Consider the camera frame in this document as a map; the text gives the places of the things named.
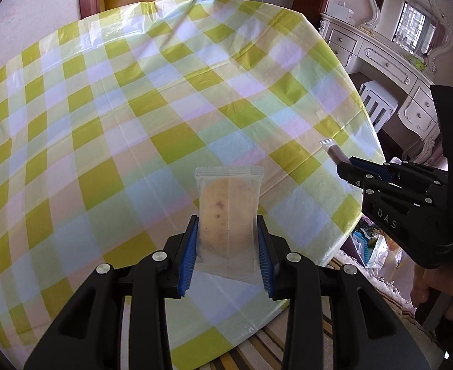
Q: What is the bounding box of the clear packet pale biscuit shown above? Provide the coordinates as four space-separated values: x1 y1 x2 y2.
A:
195 166 264 284

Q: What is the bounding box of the purple bar clear packet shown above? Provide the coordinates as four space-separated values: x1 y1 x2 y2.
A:
320 139 351 165

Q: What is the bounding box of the person right hand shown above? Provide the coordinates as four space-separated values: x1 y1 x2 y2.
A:
410 265 453 321

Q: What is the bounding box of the white slatted stool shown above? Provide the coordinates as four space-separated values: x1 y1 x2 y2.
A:
359 80 399 133

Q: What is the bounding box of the striped sofa cushion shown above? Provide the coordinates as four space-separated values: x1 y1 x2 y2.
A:
206 259 429 369

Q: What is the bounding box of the white ornate dressing table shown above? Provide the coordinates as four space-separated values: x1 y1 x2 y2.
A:
319 14 440 165

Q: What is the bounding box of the ornate white mirror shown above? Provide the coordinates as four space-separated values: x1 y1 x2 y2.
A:
360 0 453 79

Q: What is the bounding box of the green checkered tablecloth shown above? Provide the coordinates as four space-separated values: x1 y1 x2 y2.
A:
0 0 384 368

